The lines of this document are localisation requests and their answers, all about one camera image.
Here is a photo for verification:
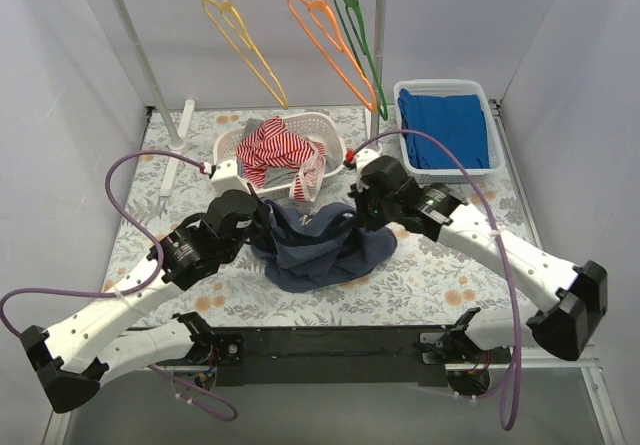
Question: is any navy blue tank top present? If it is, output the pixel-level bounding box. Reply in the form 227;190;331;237
252;199;397;293

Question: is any yellow clothes hanger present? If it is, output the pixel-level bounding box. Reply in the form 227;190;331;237
200;0;289;109

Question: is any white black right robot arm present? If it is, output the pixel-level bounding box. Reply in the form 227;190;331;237
346;149;608;363

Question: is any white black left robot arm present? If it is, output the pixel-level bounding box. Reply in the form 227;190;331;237
20;190;270;414

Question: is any green clothes hanger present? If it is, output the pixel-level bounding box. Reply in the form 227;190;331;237
333;0;388;120

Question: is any orange clothes hanger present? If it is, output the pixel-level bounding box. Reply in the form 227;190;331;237
286;0;377;112

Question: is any grey garment in basket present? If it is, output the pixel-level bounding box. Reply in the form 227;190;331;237
240;118;296;189

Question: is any white oval laundry basket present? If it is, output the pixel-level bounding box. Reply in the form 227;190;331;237
214;112;346;200

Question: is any red white striped garment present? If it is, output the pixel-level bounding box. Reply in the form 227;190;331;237
236;117;326;202

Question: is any blue folded cloth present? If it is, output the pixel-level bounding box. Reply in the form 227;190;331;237
398;89;490;170

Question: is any white rectangular basket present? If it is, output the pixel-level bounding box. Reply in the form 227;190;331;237
394;79;506;183

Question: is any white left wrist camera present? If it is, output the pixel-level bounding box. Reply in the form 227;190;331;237
200;159;249;196

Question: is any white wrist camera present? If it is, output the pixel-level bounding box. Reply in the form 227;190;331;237
200;159;249;196
343;148;382;170

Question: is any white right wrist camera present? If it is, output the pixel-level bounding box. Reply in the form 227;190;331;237
343;148;382;170

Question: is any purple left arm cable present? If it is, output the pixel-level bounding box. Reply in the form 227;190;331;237
0;149;239;422

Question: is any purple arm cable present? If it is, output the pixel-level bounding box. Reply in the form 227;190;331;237
0;149;239;422
352;129;523;432

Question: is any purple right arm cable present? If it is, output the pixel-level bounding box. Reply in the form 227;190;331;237
352;129;523;432

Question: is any aluminium frame rail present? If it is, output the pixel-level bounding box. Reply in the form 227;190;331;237
41;328;166;445

